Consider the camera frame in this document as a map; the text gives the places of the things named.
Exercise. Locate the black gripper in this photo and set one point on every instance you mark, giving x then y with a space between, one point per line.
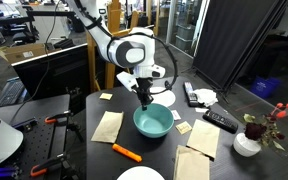
144 85

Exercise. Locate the teal bowl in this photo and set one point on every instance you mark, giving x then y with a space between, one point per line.
154 125

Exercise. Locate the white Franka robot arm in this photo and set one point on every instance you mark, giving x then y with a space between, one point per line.
130 53

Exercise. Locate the large white plate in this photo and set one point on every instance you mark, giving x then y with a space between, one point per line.
165 100

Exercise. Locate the pink white packet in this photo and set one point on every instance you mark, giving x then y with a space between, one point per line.
176 115

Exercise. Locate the small yellow sticky note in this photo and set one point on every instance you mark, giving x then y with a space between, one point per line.
106 96

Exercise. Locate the long remote with grey buttons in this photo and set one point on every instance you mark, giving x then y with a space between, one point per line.
191 95

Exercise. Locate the small tan printed packet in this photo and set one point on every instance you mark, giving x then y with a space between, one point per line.
184 127

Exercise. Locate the brown paper napkin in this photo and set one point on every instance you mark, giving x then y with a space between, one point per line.
108 127
204 136
190 165

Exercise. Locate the small white paper slip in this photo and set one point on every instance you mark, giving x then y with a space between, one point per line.
201 109

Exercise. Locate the orange marker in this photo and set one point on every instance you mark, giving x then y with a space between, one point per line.
127 153

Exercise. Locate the crumpled white tissue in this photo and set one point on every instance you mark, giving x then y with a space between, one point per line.
206 97

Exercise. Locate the small white plate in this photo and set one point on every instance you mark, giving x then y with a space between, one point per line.
140 174

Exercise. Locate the grey storage crates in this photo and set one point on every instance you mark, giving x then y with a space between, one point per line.
185 33

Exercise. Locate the black remote control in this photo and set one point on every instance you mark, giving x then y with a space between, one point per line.
220 121

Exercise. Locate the black monitor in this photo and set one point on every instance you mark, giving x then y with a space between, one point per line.
57 73

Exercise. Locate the black divider panel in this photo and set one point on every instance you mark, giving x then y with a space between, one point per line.
237 40

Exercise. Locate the white round vase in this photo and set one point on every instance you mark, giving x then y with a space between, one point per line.
245 148

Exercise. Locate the dark rose flower bunch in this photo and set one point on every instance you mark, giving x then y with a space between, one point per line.
254 130

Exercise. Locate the black perforated robot table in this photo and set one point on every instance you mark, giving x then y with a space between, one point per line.
40 145

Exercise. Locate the blue bin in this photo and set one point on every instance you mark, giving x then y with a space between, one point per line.
264 87

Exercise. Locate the black keyboard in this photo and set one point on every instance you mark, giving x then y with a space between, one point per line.
10 93

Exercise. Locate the cardboard box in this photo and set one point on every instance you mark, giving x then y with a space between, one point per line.
17 55

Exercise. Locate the black office desk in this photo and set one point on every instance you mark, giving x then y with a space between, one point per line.
4 21

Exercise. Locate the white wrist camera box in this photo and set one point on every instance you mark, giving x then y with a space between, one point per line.
126 81

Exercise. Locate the wooden frame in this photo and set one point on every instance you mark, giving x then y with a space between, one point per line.
110 75

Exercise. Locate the small black mount block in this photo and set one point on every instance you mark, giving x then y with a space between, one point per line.
25 124

